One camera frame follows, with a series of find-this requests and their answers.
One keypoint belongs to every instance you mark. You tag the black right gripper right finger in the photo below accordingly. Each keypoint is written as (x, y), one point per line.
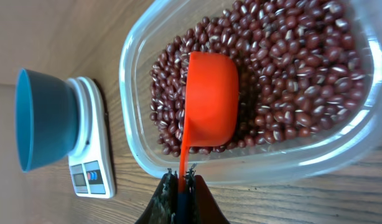
(201, 207)

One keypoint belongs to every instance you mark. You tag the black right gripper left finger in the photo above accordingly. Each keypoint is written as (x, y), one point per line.
(161, 209)

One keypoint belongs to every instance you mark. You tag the orange measuring scoop blue handle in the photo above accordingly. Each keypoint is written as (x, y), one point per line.
(211, 108)

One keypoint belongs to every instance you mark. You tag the white digital kitchen scale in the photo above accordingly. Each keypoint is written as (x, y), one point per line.
(89, 162)

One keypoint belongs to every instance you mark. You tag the blue plastic bowl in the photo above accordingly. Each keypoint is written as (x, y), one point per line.
(46, 119)

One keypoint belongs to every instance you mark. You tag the red adzuki beans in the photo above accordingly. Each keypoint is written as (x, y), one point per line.
(297, 63)

